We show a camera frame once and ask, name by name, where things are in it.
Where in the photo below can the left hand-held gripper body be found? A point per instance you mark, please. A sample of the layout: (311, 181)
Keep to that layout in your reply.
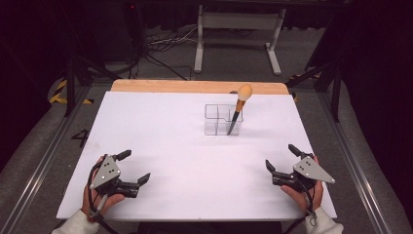
(107, 174)

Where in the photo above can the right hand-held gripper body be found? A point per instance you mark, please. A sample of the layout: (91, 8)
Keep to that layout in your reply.
(308, 170)

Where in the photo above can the aluminium floor rail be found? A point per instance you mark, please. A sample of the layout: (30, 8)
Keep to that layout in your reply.
(39, 169)
(354, 169)

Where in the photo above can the white board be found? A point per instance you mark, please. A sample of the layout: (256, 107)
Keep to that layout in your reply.
(201, 182)

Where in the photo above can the wooden table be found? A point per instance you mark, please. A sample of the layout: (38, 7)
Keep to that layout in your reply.
(195, 86)

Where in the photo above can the person's right hand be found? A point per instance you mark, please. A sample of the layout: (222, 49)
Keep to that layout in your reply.
(297, 196)

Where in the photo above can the black equipment tower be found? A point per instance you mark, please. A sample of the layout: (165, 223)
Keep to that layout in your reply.
(133, 26)

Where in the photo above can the person's left hand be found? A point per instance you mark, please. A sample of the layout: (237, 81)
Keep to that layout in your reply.
(112, 201)

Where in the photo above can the clear plastic organizer box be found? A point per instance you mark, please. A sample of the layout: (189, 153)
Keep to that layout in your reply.
(217, 123)

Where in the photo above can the white metal stand frame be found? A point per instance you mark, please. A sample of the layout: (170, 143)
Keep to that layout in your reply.
(240, 21)

